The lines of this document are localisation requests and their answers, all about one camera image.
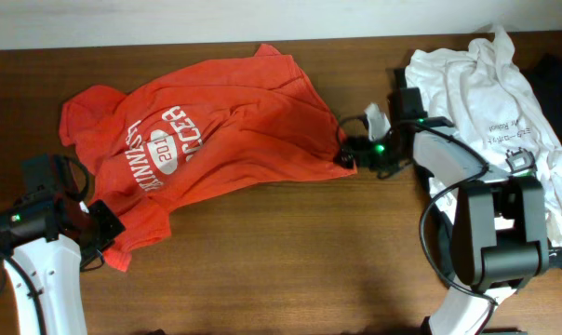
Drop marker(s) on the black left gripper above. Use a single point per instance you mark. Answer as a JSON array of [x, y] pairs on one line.
[[113, 223]]

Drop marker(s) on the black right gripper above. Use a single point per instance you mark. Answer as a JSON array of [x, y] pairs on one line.
[[363, 157]]

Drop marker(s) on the red printed t-shirt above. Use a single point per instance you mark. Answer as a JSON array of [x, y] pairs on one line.
[[200, 132]]

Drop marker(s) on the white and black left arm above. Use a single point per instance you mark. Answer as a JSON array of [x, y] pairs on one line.
[[44, 247]]

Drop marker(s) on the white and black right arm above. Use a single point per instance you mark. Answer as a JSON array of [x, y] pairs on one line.
[[498, 240]]

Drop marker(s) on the white crumpled t-shirt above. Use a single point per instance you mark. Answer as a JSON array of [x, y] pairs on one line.
[[493, 106]]

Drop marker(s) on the black garment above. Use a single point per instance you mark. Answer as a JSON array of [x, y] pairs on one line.
[[545, 79]]

